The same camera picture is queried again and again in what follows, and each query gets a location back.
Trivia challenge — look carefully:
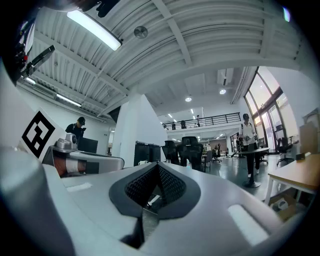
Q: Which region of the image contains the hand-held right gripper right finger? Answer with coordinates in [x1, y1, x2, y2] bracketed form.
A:
[139, 161, 285, 256]

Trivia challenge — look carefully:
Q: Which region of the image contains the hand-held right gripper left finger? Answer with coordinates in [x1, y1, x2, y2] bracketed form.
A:
[61, 161, 161, 256]

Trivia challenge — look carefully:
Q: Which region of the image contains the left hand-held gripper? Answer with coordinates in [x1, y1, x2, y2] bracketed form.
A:
[0, 74, 126, 180]

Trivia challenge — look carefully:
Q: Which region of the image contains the black computer monitor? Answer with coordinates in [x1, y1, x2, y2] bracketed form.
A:
[77, 136, 99, 154]

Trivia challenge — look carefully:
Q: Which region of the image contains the black cabinet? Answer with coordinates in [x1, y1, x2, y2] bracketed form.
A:
[133, 140, 162, 167]

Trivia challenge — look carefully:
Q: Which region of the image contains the black mesh office chair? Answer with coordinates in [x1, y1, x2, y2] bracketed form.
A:
[161, 140, 181, 166]
[176, 136, 204, 172]

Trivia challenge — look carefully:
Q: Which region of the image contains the open cardboard box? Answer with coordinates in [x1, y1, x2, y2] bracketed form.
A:
[269, 194, 299, 221]

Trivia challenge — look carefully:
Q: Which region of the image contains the long ceiling tube light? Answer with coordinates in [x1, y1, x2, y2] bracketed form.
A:
[54, 92, 83, 108]
[65, 9, 124, 52]

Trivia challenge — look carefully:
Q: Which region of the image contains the black mezzanine railing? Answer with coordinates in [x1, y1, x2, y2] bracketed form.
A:
[161, 112, 242, 131]

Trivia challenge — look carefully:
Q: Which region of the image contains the large dark-framed window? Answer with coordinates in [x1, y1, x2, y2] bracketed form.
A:
[243, 65, 301, 154]

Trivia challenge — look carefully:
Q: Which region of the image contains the stack of cardboard boxes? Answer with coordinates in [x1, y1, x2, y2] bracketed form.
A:
[298, 107, 320, 155]

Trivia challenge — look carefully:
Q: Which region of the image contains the white ceiling air conditioner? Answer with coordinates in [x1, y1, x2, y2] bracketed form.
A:
[216, 67, 235, 87]

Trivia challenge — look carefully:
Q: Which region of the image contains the black round pedestal table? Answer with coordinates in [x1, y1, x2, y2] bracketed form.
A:
[234, 147, 271, 189]

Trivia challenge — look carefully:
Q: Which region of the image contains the wooden desk with white frame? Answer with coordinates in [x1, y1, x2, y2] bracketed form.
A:
[264, 151, 320, 206]

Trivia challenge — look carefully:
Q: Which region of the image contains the black head-worn camera rig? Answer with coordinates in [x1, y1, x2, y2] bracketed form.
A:
[3, 0, 56, 85]

